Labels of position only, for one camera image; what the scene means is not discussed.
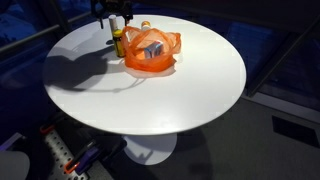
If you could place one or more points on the yellow and black container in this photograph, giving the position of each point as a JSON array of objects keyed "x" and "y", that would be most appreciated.
[{"x": 118, "y": 43}]

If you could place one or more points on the orange plastic bag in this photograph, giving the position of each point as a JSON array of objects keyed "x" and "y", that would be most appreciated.
[{"x": 151, "y": 63}]

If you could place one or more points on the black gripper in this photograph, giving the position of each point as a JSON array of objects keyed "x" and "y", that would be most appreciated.
[{"x": 111, "y": 6}]

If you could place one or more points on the grey metal rail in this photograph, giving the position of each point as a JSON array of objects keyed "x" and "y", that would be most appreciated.
[{"x": 36, "y": 33}]

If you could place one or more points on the white round table base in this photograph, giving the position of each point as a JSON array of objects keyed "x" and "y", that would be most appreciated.
[{"x": 151, "y": 148}]

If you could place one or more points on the blue and white container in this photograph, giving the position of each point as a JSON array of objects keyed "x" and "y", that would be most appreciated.
[{"x": 154, "y": 50}]

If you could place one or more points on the black floor vent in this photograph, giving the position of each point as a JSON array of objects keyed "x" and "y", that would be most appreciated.
[{"x": 295, "y": 131}]

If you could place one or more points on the purple spring clamp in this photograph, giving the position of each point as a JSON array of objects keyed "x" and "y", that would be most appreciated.
[{"x": 85, "y": 158}]

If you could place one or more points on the grey rounded object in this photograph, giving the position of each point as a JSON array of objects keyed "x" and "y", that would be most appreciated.
[{"x": 13, "y": 166}]

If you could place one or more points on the black diagonal pole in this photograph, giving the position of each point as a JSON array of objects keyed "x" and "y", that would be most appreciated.
[{"x": 283, "y": 56}]

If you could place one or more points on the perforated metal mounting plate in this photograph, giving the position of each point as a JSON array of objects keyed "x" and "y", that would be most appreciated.
[{"x": 61, "y": 150}]

